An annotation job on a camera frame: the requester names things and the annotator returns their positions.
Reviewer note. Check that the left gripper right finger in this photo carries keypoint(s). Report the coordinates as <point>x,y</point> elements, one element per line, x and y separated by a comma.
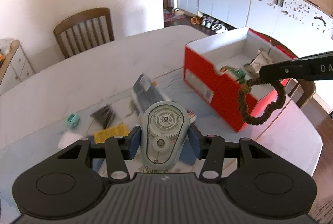
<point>205,145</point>

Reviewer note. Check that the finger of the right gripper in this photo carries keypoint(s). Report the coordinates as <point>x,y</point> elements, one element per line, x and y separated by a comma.
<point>310,68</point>

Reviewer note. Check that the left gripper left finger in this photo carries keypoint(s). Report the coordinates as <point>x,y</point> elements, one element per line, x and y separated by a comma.
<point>118,147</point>

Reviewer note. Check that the yellow rectangular block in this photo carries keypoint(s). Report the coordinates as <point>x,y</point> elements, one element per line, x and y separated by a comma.
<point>103,135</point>

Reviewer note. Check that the grey correction tape dispenser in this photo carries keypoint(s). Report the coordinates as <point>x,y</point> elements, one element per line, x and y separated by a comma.
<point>165,125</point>

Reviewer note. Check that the white and dark carton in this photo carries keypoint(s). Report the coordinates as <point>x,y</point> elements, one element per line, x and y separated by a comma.
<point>145,93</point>

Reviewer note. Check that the mint green small dispenser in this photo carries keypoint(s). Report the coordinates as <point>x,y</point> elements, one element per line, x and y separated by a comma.
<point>73,120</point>

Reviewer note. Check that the blue illustrated table mat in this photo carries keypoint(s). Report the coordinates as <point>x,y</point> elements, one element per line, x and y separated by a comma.
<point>42,143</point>

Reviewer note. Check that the beige patterned pouch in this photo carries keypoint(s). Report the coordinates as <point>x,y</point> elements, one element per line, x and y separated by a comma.
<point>262,59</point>

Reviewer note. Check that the red shoe box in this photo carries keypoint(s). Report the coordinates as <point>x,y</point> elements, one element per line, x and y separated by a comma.
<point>214,68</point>

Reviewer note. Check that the green orange plush toy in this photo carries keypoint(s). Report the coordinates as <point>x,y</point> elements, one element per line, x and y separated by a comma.
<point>238,75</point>

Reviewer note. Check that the white shoe cabinet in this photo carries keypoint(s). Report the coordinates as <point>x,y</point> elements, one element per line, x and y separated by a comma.
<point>269,16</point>

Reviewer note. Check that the brown wooden chair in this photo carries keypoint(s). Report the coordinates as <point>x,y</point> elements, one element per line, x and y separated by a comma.
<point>84,31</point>

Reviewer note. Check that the patterned door rug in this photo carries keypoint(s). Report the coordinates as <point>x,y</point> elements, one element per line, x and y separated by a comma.
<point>169,17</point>

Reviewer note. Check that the white drawer sideboard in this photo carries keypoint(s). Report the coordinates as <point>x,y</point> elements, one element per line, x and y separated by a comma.
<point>15,67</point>

